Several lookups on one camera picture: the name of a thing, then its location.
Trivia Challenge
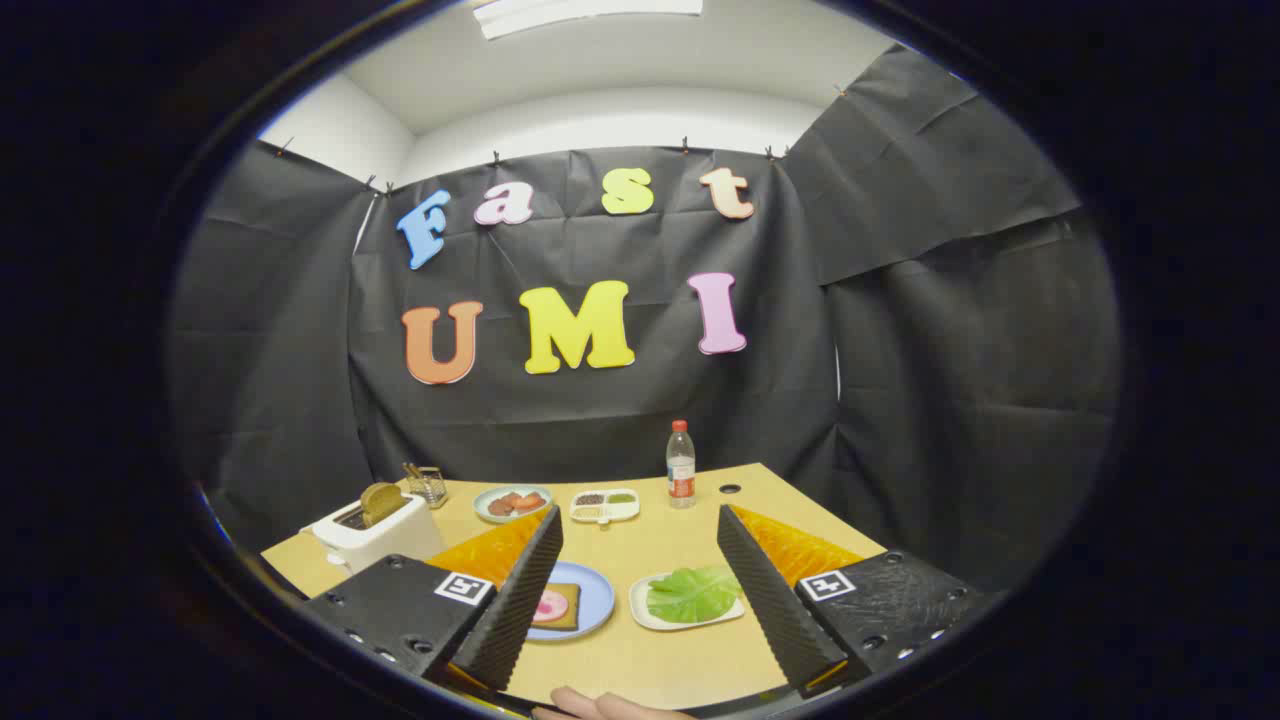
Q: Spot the pale green round plate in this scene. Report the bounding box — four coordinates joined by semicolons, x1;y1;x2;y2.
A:
473;485;553;525

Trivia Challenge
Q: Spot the clear water bottle red cap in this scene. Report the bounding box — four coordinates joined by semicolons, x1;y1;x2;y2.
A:
666;420;697;509

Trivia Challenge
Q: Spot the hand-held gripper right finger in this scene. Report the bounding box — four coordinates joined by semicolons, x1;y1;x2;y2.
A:
716;503;991;698

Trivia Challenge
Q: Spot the blue round plate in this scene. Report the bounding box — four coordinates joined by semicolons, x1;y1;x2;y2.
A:
527;561;616;642

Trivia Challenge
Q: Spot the white toaster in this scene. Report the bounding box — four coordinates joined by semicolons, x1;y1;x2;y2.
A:
312;492;446;574

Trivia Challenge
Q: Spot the ceiling light panel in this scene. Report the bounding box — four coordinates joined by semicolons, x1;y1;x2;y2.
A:
472;0;704;41

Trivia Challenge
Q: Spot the black backdrop cloth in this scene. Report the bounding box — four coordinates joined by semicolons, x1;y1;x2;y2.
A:
170;45;1121;591

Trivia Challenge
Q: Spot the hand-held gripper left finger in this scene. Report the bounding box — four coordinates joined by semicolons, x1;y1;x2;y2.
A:
300;505;564;693

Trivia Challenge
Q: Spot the white square plate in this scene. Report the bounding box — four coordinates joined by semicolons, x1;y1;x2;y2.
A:
629;568;746;632

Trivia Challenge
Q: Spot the tan bread slice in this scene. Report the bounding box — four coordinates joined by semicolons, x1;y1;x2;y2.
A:
532;582;582;632

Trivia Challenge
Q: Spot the small wire utensil holder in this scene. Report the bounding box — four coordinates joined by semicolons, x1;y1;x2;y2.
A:
403;462;448;509

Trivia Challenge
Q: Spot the white divided condiment tray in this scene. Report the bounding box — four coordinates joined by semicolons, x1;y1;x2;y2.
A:
569;488;641;526

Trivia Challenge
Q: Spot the brown toast slice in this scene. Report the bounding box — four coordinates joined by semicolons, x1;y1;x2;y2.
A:
360;483;408;528

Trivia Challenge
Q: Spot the green lettuce leaf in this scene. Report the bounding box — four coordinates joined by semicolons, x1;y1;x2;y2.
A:
646;565;743;624

